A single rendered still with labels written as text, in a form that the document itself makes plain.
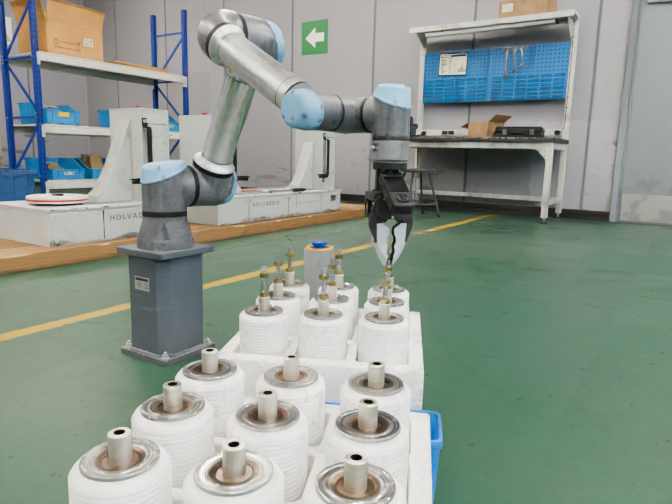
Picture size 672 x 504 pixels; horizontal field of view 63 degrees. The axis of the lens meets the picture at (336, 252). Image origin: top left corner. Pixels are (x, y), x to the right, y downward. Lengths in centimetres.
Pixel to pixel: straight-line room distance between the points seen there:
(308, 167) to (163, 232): 330
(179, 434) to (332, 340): 44
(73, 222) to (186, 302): 160
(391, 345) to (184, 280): 69
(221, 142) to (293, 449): 102
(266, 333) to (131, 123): 252
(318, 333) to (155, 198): 66
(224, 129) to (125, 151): 195
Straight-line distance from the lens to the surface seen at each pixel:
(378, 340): 102
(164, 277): 149
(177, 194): 150
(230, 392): 78
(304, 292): 128
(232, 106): 148
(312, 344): 104
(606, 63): 596
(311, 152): 475
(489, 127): 563
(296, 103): 107
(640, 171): 584
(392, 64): 667
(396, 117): 111
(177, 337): 154
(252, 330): 106
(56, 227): 301
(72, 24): 636
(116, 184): 338
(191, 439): 68
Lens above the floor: 56
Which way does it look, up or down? 10 degrees down
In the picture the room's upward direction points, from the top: 1 degrees clockwise
